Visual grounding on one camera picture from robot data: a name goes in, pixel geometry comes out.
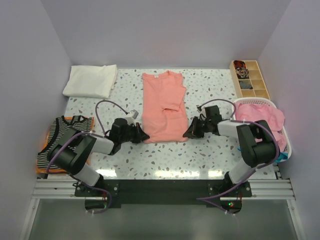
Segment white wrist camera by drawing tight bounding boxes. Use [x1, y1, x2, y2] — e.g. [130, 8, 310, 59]
[124, 109, 139, 125]
[196, 105, 205, 114]

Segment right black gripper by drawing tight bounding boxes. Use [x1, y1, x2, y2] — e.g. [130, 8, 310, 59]
[183, 116, 211, 139]

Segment white laundry basket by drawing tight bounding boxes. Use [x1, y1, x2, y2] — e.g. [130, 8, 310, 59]
[233, 97, 292, 163]

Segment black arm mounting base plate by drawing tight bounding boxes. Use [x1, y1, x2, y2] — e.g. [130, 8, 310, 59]
[74, 178, 253, 210]

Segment rolled dark socks in organizer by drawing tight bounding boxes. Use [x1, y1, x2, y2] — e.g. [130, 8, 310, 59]
[233, 60, 250, 79]

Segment aluminium rail frame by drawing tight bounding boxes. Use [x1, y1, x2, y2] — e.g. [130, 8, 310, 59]
[32, 179, 296, 200]

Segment salmon pink t shirt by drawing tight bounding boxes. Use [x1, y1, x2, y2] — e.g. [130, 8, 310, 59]
[142, 70, 189, 144]

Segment folded white t shirt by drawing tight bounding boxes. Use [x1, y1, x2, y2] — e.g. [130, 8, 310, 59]
[62, 64, 118, 99]

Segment wooden compartment organizer box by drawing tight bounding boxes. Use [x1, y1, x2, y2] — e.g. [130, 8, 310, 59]
[229, 60, 271, 100]

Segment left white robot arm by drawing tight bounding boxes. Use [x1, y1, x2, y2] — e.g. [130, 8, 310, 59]
[46, 117, 150, 196]

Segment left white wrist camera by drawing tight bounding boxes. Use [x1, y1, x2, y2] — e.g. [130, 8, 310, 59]
[124, 109, 139, 125]

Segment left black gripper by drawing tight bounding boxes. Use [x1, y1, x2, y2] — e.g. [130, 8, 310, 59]
[119, 122, 149, 144]

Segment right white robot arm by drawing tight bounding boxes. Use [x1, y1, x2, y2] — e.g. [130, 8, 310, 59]
[183, 105, 281, 197]

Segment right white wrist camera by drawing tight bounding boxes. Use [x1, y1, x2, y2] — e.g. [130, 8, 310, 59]
[196, 105, 205, 114]

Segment black white striped shirt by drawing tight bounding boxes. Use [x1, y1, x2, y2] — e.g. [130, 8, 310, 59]
[36, 115, 93, 163]

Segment light pink garment in basket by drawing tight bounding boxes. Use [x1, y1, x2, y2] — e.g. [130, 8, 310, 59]
[235, 103, 287, 152]

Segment blue garment in basket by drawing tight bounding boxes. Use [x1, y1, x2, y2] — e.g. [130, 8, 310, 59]
[238, 145, 289, 166]

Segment folded orange t shirt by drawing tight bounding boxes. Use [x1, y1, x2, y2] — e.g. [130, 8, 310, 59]
[34, 116, 95, 175]

